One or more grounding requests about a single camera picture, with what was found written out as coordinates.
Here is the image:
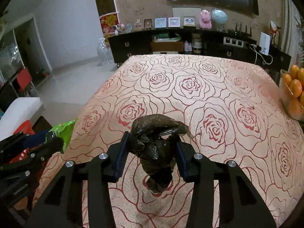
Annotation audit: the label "pink plush toy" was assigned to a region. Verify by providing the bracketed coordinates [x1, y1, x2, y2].
[199, 9, 212, 29]

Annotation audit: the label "red white figurine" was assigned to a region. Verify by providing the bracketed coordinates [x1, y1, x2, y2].
[269, 20, 282, 45]

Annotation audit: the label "large clear water bottle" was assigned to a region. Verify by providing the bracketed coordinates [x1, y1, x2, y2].
[96, 38, 115, 65]

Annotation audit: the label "beige canister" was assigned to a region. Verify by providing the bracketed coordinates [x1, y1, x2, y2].
[192, 34, 203, 54]

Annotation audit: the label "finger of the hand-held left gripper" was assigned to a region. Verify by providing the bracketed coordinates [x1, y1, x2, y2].
[0, 134, 64, 171]
[0, 131, 51, 156]

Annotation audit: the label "white cushioned bench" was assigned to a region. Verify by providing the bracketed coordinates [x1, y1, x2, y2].
[0, 97, 45, 140]

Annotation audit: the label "white cable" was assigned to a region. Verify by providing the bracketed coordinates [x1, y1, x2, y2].
[249, 44, 273, 65]

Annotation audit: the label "glass fruit bowl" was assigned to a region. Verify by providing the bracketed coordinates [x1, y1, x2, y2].
[279, 69, 304, 121]

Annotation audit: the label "red mesh basket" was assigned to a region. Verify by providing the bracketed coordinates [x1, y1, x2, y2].
[9, 121, 35, 163]

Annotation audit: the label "green flat package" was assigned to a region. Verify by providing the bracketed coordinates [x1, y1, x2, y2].
[152, 34, 182, 42]

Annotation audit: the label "red chair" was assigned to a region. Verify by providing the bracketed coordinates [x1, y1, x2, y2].
[16, 68, 34, 92]

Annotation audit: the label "white socket panel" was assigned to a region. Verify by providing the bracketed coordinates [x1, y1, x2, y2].
[223, 37, 245, 47]

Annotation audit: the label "colourful floor toys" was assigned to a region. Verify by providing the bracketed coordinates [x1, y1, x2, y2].
[36, 68, 51, 78]

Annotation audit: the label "rose print tablecloth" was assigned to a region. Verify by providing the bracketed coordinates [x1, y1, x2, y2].
[33, 53, 304, 228]

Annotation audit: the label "wooden drawer box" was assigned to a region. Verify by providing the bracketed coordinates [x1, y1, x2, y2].
[150, 41, 184, 54]

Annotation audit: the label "pale blue globe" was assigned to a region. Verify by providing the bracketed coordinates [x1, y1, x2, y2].
[211, 8, 228, 31]

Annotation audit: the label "red festive wall poster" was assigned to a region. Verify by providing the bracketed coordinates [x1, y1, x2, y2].
[99, 11, 119, 41]

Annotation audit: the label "black plastic bag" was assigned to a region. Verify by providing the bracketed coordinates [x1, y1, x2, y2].
[130, 114, 195, 193]

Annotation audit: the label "white box device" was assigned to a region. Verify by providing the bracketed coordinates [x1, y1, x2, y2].
[259, 32, 271, 55]

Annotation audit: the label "black router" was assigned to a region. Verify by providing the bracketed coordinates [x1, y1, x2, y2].
[228, 22, 253, 38]

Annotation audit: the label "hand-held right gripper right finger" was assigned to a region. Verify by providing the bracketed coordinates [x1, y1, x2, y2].
[175, 141, 277, 228]

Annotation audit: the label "beige board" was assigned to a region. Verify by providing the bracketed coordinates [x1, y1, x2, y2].
[172, 7, 202, 26]

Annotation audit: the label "pile of oranges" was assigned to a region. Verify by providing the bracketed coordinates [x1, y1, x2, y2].
[281, 64, 304, 120]

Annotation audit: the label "glass sliding door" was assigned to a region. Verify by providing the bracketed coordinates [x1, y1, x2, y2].
[0, 26, 26, 86]

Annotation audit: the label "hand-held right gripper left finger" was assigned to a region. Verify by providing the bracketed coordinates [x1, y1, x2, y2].
[25, 131, 131, 228]

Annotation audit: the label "beige curtain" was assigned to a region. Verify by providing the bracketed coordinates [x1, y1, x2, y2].
[281, 0, 304, 67]

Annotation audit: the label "black television cabinet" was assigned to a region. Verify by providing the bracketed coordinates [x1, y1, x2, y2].
[108, 27, 292, 80]

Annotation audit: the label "green snack packet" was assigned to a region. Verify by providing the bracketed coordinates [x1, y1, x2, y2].
[46, 119, 78, 154]

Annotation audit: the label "dark chair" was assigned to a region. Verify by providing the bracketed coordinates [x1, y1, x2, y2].
[0, 83, 18, 111]

